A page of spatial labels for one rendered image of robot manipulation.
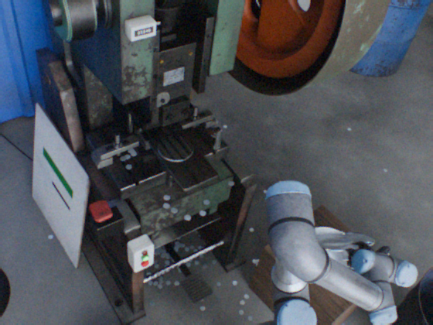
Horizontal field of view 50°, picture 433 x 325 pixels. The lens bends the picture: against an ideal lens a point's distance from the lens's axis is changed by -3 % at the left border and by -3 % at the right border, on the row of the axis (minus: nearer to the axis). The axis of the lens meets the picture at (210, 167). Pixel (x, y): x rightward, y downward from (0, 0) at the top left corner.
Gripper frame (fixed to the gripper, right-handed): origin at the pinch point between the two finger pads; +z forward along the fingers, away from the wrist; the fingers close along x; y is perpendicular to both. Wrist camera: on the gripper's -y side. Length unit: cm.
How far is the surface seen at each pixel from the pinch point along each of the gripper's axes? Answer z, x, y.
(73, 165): 46, -44, 91
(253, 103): 138, -60, -27
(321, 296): 8.9, 19.3, 9.0
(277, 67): -6, -68, 23
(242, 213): 28.8, -15.1, 29.6
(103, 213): 0, -30, 85
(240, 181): 18.6, -29.5, 32.5
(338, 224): 29.5, -1.2, -13.9
